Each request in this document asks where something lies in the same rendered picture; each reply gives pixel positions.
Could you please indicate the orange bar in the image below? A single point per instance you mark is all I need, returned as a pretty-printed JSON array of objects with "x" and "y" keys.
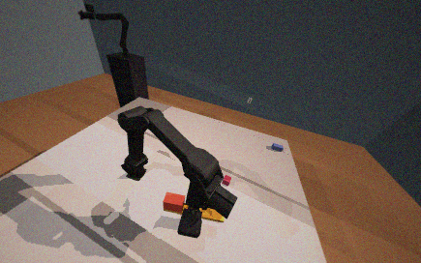
[{"x": 174, "y": 203}]

